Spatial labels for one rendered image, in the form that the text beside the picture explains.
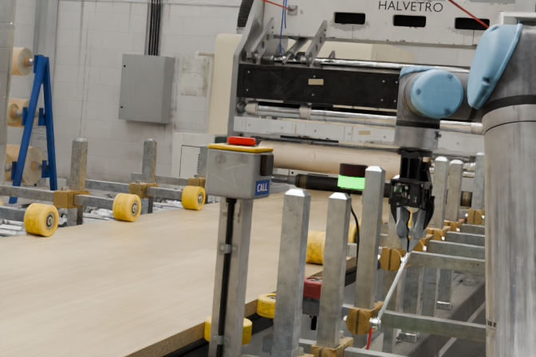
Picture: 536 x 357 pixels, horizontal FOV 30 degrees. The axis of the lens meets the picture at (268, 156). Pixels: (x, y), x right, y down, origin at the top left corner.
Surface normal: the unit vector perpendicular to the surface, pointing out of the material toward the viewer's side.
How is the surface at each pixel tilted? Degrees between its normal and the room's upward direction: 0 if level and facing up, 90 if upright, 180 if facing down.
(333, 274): 90
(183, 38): 90
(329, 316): 90
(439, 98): 90
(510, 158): 75
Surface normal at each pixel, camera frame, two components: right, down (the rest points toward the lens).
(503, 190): -0.71, -0.25
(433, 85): -0.04, 0.05
